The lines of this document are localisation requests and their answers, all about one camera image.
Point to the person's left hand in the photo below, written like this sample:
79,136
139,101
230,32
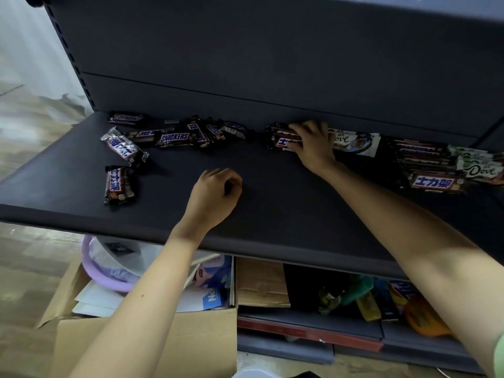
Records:
212,200

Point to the person's right hand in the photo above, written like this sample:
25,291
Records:
315,149

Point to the Dove bar blue white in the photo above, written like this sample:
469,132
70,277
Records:
362,143

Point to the pile of mixed chocolate bars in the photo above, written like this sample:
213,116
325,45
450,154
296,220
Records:
173,137

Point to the dark grey metal shelf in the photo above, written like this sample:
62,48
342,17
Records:
275,55

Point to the person's right forearm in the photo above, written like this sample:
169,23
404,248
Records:
413,240

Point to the person's left forearm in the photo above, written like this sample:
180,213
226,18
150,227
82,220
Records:
138,311

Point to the person's light green sleeve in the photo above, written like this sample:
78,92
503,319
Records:
500,358

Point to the blue printed package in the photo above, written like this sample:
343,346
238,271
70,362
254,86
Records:
212,295

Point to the flat cardboard piece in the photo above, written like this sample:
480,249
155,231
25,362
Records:
260,283

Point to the clear plastic bag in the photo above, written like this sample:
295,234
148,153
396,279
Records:
126,255

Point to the purple plastic basin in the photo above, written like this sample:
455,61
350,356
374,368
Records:
98,279

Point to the cardboard box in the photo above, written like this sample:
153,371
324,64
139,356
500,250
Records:
197,342

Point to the teal plastic bottle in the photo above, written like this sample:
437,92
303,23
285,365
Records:
356,289

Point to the white paper sheet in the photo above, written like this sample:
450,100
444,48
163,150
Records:
98,299

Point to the dark blue carton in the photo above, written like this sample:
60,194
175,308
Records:
386,301

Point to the yellow plastic bottle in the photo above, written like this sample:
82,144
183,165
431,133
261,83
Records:
368,309

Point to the orange blue detergent bag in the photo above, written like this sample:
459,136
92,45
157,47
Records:
401,295

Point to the orange plastic tub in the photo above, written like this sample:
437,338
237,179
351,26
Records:
427,318

